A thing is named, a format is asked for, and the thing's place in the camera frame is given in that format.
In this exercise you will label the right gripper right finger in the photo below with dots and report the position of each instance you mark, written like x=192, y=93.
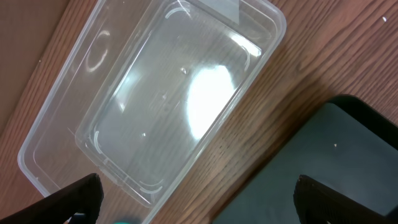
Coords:
x=317, y=203

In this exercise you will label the clear plastic storage bin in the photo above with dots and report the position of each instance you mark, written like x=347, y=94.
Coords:
x=144, y=90

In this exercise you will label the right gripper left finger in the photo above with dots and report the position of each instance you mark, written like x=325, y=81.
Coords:
x=79, y=202

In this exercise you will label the black plastic tray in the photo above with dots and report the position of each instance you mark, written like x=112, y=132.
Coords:
x=346, y=145

